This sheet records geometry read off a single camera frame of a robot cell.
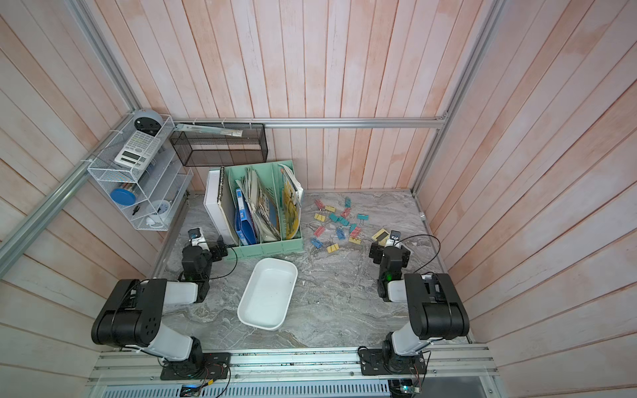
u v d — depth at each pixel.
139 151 0.78
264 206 0.96
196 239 0.79
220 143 1.04
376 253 0.86
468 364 0.75
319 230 1.04
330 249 0.98
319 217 1.11
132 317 0.45
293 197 0.92
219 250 0.87
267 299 0.85
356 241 1.01
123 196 0.76
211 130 0.90
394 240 0.79
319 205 1.14
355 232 1.03
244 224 0.84
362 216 1.08
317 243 1.01
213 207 0.82
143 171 0.75
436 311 0.45
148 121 0.80
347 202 1.15
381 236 1.02
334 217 1.11
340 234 1.04
